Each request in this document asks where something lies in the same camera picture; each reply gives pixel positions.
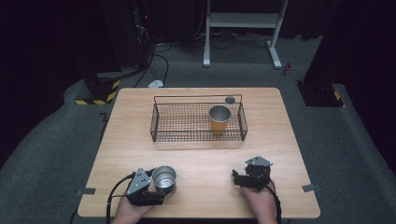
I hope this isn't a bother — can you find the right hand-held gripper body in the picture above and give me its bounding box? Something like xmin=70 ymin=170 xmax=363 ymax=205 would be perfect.
xmin=244 ymin=155 xmax=274 ymax=192

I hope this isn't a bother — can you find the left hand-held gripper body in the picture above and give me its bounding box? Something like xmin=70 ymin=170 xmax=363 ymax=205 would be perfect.
xmin=125 ymin=166 xmax=166 ymax=207

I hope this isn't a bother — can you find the silver metal cup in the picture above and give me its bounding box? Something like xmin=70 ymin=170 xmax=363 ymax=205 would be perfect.
xmin=150 ymin=164 xmax=178 ymax=196

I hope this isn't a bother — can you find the black wire basket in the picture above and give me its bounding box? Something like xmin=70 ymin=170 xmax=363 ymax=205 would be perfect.
xmin=149 ymin=93 xmax=249 ymax=144

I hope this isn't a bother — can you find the orange metal cup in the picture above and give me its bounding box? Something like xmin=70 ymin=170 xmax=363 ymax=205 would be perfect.
xmin=208 ymin=105 xmax=233 ymax=135

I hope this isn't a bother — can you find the person's left hand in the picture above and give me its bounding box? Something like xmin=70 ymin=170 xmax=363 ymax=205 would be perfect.
xmin=113 ymin=195 xmax=154 ymax=224

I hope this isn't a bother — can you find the person's right hand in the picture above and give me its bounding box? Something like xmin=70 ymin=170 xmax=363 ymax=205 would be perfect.
xmin=240 ymin=183 xmax=278 ymax=220

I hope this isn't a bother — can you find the grey tape strip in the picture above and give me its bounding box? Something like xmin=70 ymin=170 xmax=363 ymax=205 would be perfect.
xmin=301 ymin=183 xmax=322 ymax=193
xmin=76 ymin=187 xmax=97 ymax=196

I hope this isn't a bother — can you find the white plug on floor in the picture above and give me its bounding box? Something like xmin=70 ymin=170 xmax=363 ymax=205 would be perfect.
xmin=147 ymin=79 xmax=165 ymax=89

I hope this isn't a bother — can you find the black yellow striped stand base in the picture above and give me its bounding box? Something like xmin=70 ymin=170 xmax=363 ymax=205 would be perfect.
xmin=74 ymin=72 xmax=122 ymax=106

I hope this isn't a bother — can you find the black stand base yellow mark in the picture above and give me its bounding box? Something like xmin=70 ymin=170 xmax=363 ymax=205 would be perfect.
xmin=296 ymin=80 xmax=346 ymax=108

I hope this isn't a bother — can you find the dark equipment rack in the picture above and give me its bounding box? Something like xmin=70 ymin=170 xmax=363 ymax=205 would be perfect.
xmin=130 ymin=0 xmax=156 ymax=70

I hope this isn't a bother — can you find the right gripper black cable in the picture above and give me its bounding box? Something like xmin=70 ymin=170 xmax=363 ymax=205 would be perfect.
xmin=266 ymin=178 xmax=284 ymax=224

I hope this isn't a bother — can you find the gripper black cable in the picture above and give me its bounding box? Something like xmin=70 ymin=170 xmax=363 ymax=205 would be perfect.
xmin=106 ymin=173 xmax=137 ymax=224
xmin=266 ymin=178 xmax=284 ymax=224

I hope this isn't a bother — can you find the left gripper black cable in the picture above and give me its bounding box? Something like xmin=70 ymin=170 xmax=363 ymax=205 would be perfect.
xmin=106 ymin=173 xmax=137 ymax=224

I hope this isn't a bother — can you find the black floor cable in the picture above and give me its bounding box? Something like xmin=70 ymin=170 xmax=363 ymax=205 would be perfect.
xmin=133 ymin=42 xmax=173 ymax=89

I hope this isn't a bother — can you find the tangle of floor cables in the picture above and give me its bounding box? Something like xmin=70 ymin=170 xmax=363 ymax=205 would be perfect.
xmin=193 ymin=28 xmax=273 ymax=50

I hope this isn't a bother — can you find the white metal stand frame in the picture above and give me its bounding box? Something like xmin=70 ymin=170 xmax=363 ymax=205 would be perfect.
xmin=202 ymin=0 xmax=290 ymax=70

